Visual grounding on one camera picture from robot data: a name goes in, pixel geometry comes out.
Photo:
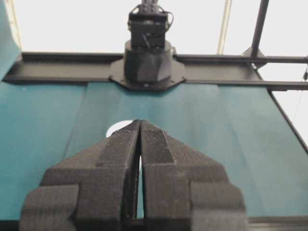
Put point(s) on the small white scrap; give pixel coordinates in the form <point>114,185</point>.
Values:
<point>114,128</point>

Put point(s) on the black table side rail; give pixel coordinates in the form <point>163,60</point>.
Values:
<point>276,104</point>

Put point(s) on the beige window frame post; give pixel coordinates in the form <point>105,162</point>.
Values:
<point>225,24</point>

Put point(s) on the black table frame rail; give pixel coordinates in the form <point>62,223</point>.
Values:
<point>60,69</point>

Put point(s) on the black upright frame post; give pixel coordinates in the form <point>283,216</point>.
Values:
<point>260,24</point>

